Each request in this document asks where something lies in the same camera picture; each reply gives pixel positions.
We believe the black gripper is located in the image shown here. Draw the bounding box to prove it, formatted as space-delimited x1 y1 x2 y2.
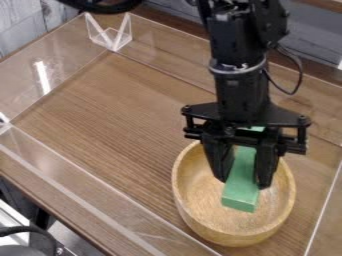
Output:
181 59 311 189

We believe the green rectangular block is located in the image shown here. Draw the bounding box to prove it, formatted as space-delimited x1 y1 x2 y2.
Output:
220 125 267 214

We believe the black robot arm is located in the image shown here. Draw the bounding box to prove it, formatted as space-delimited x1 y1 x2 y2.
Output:
180 0 311 189

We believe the brown wooden bowl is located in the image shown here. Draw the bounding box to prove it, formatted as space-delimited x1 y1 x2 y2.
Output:
171 141 296 247

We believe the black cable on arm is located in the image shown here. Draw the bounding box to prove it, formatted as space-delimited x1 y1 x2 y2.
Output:
263 44 304 96

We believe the clear acrylic tray wall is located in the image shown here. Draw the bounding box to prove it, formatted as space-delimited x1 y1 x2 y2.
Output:
0 17 342 256

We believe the clear acrylic corner bracket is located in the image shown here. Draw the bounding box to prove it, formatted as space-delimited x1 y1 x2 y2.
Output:
84 13 132 52

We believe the black metal table frame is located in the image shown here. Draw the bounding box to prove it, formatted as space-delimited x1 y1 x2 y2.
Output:
0 178 105 256

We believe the black cable lower left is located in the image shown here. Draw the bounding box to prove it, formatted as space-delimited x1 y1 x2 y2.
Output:
0 225 58 256

